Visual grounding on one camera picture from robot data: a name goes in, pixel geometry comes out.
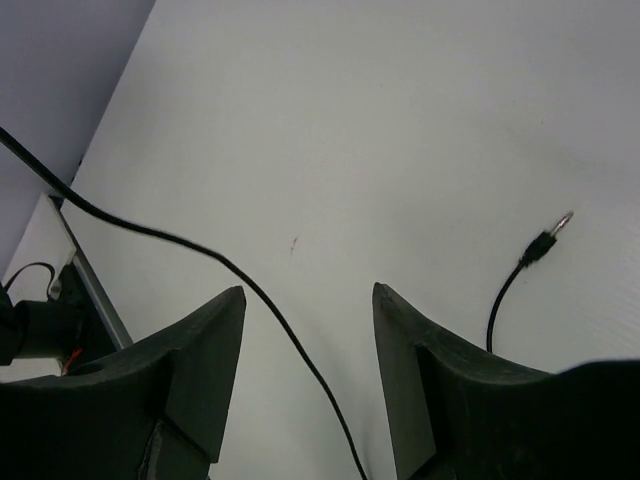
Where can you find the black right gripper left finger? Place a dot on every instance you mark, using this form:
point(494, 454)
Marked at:
point(154, 410)

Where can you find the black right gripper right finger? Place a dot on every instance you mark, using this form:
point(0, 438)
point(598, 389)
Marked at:
point(457, 412)

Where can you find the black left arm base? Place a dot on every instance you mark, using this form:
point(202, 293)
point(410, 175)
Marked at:
point(67, 328)

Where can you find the metal table edge rail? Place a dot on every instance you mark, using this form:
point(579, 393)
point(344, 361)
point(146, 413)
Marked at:
point(115, 328)

